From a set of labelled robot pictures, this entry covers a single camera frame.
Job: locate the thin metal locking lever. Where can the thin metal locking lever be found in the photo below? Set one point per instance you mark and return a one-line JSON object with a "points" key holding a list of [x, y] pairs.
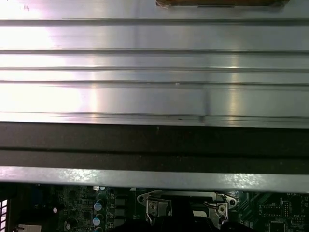
{"points": [[210, 205]]}

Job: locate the black open PC case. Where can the black open PC case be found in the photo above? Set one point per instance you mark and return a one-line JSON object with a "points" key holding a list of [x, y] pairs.
{"points": [[154, 140]]}

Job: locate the metal socket cover frame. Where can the metal socket cover frame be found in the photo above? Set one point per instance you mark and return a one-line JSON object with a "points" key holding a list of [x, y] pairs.
{"points": [[163, 205]]}

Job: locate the green motherboard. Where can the green motherboard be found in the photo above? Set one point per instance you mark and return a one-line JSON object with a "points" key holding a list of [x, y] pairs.
{"points": [[79, 200]]}

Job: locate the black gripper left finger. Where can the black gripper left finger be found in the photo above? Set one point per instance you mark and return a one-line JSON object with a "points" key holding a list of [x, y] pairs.
{"points": [[159, 226]]}

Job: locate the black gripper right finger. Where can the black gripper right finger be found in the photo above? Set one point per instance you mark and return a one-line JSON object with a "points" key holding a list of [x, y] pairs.
{"points": [[207, 226]]}

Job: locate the silver round capacitor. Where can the silver round capacitor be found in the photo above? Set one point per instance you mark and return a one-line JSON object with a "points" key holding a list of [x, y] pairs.
{"points": [[55, 209], [97, 221], [98, 206]]}

